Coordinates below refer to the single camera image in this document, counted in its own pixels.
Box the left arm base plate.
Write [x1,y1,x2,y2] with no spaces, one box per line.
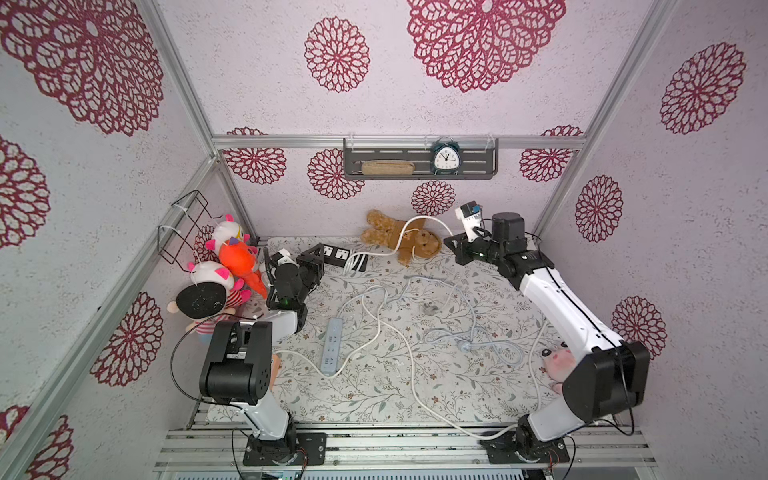
[242,432,328,467]

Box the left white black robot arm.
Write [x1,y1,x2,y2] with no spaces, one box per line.
[199,243,325,441]

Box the brown teddy bear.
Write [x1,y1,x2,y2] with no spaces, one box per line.
[361,210,441,267]

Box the black-haired doll plush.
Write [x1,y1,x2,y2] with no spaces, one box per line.
[166,282,236,335]

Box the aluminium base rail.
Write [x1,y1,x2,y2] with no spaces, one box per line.
[150,406,657,473]

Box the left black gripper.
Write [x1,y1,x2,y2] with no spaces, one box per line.
[294,243,324,304]

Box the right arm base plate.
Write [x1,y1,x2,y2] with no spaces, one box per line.
[479,430,570,464]

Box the white owl plush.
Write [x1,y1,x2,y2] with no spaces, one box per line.
[204,215,251,255]

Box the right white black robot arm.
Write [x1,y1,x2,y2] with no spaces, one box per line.
[443,202,651,455]

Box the pink striped pig plush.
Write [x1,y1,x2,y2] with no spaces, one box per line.
[175,261,253,343]

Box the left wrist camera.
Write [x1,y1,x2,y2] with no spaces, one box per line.
[270,249,298,267]

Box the orange fox plush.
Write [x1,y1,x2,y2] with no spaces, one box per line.
[218,237,268,299]

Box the blue power strip with cord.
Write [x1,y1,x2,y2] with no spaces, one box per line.
[319,272,526,379]

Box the grey wall shelf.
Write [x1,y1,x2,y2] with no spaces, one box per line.
[342,137,499,180]

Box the beige pouch on shelf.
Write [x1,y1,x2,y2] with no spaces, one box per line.
[361,160,415,177]

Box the pink red dotted plush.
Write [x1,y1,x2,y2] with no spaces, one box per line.
[541,342,577,394]

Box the pink power strip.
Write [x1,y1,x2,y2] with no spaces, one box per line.
[269,354,281,390]

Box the black wire basket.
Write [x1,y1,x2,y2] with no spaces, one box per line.
[155,190,221,273]

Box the teal alarm clock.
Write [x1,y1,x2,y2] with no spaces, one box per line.
[430,141,463,175]

